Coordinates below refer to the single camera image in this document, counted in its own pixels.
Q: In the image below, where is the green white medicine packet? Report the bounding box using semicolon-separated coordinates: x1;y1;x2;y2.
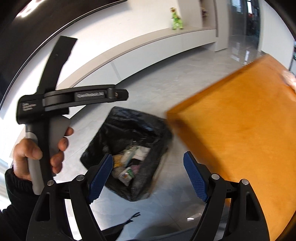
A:
118;167;135;186

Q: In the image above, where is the black sleeve left forearm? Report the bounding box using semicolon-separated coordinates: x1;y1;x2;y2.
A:
0;168;39;241

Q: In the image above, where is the black lined trash bin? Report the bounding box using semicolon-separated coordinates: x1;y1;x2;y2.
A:
80;106;173;202

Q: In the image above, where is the person's left hand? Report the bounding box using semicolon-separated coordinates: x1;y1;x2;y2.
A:
12;126;74;181

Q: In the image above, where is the white low cabinet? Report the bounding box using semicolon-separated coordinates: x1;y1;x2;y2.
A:
1;26;217;160

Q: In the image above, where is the green dinosaur toy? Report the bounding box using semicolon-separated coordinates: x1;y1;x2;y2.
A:
170;7;183;30

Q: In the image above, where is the crumpled clear plastic bag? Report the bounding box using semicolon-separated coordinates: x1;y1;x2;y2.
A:
280;70;296;93

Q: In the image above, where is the white shelf unit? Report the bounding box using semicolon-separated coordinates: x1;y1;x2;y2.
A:
177;0;229;52

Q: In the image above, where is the black wall television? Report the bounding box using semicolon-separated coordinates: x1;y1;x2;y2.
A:
1;0;122;104

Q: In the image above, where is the black cable tie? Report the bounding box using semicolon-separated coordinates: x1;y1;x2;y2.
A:
121;212;141;226

